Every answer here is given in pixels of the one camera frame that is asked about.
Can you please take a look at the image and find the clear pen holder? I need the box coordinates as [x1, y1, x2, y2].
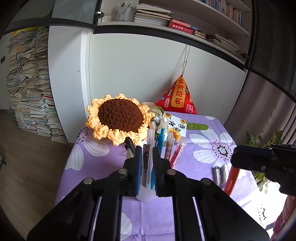
[117, 1, 135, 23]

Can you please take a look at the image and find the green leafy plant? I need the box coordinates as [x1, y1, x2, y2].
[245, 104, 285, 193]

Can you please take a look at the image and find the black pen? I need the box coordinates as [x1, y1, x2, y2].
[124, 136, 136, 153]

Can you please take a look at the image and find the red book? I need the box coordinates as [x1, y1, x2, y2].
[167, 23, 193, 31]
[170, 18, 193, 26]

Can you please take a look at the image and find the green crochet stem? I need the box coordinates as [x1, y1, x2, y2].
[186, 122, 209, 130]

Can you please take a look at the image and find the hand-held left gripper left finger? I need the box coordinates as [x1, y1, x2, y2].
[26, 146, 142, 241]

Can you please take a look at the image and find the stack of notebooks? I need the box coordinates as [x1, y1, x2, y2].
[134, 3, 172, 27]

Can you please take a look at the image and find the glass cabinet door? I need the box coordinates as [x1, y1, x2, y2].
[244, 0, 296, 103]
[5, 0, 103, 32]

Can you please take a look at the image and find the white ribbon bow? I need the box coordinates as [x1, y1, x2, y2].
[141, 101, 172, 135]

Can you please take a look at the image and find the white eraser with sleeve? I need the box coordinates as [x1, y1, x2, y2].
[212, 165, 223, 187]

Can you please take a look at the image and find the orange plaid pen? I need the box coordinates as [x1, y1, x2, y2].
[164, 132, 174, 160]

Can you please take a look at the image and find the white sunflower print card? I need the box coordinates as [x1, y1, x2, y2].
[163, 115, 188, 140]

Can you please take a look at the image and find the blue pen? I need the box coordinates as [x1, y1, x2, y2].
[150, 128, 166, 190]

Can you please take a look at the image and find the red gel pen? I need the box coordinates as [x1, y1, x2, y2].
[169, 136, 187, 169]

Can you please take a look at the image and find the white bookshelf cabinet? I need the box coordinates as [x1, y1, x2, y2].
[47, 0, 253, 144]

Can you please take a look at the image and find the clear frosted pen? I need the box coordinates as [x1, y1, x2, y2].
[147, 128, 155, 149]

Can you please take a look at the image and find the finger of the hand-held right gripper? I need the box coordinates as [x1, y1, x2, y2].
[231, 144, 296, 194]

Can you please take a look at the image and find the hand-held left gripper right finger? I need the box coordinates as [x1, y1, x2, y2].
[153, 146, 270, 241]

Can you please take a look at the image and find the stack of thin booklets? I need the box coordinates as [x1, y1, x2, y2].
[204, 32, 241, 57]

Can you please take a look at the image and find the tall stack of papers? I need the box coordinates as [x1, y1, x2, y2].
[6, 26, 69, 144]

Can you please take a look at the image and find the grey curtain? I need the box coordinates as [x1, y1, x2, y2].
[223, 67, 296, 149]

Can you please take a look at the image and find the white correction tape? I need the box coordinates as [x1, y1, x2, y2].
[219, 164, 229, 186]

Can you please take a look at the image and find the grey black utility knife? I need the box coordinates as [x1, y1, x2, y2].
[142, 144, 151, 188]

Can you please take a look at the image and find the tan hanging cord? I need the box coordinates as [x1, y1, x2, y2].
[181, 44, 191, 77]

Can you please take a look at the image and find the crochet sunflower head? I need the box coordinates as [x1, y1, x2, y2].
[85, 93, 156, 146]

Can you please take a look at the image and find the translucent plastic cup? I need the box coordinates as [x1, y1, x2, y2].
[135, 148, 160, 203]

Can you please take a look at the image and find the row of upright books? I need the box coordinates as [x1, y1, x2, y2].
[201, 0, 244, 26]

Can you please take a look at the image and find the purple floral tablecloth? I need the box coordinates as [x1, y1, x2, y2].
[55, 111, 287, 241]

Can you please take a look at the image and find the person's pink clothing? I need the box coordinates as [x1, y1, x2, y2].
[270, 194, 296, 241]

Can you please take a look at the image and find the red pyramid pouch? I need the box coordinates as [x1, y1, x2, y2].
[154, 74, 198, 115]

